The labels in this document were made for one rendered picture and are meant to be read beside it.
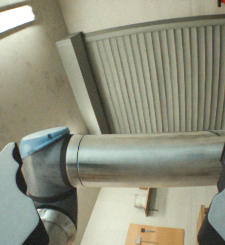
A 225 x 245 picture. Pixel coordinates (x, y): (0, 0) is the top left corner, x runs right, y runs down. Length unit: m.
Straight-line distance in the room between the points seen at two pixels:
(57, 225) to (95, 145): 0.18
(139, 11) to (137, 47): 0.49
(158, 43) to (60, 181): 2.55
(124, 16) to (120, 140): 2.54
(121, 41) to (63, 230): 2.65
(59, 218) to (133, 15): 2.63
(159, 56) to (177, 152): 2.55
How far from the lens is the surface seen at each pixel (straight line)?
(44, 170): 0.40
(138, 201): 3.44
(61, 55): 2.83
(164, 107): 3.26
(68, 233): 0.44
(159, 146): 0.35
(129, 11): 2.80
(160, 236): 3.38
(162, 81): 3.02
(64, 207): 0.44
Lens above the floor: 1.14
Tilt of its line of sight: 20 degrees up
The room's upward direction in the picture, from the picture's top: 91 degrees counter-clockwise
